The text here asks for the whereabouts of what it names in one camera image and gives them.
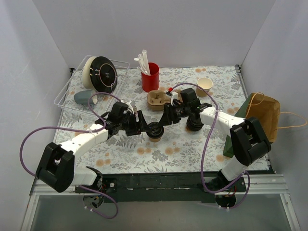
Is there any white wire dish rack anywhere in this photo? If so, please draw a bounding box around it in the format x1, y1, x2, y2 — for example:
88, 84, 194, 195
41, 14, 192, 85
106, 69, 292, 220
54, 55, 129, 117

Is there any black round plate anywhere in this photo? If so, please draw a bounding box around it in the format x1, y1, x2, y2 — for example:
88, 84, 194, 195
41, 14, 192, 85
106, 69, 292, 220
90, 56, 117, 93

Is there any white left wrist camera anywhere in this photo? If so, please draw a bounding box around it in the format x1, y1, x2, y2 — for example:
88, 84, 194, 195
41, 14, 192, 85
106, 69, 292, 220
126, 100, 138, 116

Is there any brown pulp cup carrier stack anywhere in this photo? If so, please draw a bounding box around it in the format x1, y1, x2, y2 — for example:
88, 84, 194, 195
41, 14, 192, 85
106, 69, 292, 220
147, 90, 183, 111

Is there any white wrapped straw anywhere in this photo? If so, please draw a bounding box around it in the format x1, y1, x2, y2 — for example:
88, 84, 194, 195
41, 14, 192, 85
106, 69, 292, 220
141, 50, 151, 75
134, 54, 148, 75

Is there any aluminium frame rail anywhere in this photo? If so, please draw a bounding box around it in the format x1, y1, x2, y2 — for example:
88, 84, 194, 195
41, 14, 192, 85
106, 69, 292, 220
23, 175, 300, 231

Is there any brown paper coffee cup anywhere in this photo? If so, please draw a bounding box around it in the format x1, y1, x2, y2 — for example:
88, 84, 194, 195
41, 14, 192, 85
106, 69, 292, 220
149, 137, 161, 142

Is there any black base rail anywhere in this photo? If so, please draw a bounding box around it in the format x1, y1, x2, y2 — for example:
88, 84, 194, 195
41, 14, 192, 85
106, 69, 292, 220
74, 168, 246, 209

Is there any green paper bag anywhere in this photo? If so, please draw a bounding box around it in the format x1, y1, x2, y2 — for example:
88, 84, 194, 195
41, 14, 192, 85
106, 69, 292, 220
235, 92, 290, 143

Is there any grey blue cup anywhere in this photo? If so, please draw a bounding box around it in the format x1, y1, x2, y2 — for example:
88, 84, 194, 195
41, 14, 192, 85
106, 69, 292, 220
74, 90, 98, 106

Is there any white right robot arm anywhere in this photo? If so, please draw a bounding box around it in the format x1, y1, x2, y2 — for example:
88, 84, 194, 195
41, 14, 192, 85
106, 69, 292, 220
158, 88, 271, 191

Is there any black plastic cup lid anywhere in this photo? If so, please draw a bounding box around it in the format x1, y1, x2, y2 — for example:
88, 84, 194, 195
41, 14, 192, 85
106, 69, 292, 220
146, 122, 164, 139

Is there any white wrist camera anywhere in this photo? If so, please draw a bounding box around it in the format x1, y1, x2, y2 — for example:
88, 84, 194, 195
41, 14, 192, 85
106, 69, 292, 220
166, 88, 179, 105
126, 100, 138, 116

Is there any cream round plate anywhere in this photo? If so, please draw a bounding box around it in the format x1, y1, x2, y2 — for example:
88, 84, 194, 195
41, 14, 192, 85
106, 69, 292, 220
81, 56, 96, 89

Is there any floral tablecloth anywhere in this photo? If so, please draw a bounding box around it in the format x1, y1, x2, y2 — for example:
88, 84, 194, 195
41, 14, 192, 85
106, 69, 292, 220
50, 66, 270, 173

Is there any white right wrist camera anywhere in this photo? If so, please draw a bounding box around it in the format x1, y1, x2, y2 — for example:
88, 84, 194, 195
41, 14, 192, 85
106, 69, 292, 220
166, 88, 179, 105

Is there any red ribbed straw holder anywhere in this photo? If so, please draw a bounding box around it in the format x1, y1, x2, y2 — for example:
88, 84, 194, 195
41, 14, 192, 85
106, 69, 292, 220
141, 62, 159, 92

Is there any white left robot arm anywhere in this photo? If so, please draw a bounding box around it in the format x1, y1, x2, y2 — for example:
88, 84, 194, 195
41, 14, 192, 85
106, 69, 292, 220
35, 102, 150, 193

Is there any stack of brown paper cups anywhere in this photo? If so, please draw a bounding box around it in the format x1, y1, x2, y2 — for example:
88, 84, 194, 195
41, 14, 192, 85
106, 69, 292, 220
196, 77, 213, 98

